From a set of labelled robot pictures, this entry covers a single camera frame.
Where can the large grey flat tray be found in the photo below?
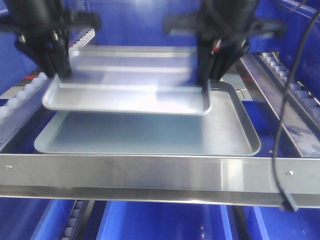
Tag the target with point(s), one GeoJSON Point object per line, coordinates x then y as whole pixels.
{"type": "Point", "coordinates": [225, 131]}

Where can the ribbed silver metal tray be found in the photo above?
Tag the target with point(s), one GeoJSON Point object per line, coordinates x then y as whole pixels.
{"type": "Point", "coordinates": [130, 79]}

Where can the lower shelf blue bin right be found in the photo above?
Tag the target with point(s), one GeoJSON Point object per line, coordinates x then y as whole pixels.
{"type": "Point", "coordinates": [272, 223]}

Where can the blue bin upper left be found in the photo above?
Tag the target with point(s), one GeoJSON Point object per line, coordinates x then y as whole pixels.
{"type": "Point", "coordinates": [14, 65]}

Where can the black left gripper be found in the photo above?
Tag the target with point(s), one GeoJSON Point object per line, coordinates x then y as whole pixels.
{"type": "Point", "coordinates": [44, 23]}

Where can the blue bin upper right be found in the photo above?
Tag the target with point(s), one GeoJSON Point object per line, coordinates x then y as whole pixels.
{"type": "Point", "coordinates": [296, 18]}

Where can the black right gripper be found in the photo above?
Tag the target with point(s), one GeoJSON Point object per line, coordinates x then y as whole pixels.
{"type": "Point", "coordinates": [218, 24]}

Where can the shelf roller track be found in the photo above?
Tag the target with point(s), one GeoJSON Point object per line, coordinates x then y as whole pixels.
{"type": "Point", "coordinates": [299, 92]}
{"type": "Point", "coordinates": [30, 89]}

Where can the lower shelf blue bin centre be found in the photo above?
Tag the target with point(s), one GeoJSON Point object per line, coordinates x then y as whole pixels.
{"type": "Point", "coordinates": [128, 220]}

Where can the lower shelf blue bin left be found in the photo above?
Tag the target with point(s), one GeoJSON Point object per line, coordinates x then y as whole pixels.
{"type": "Point", "coordinates": [34, 218]}

